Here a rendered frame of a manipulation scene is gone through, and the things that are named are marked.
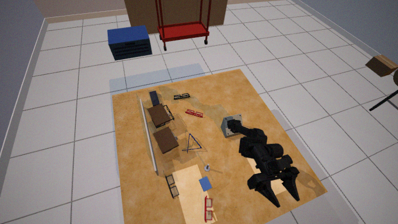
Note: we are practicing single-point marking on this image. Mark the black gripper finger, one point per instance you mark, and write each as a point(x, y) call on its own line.
point(266, 190)
point(290, 186)

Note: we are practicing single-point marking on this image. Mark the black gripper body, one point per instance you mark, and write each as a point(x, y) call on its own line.
point(257, 179)

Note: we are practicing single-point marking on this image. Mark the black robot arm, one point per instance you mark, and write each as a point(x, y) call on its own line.
point(254, 145)

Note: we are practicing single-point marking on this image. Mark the red glasses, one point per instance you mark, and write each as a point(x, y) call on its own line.
point(208, 214)
point(195, 114)

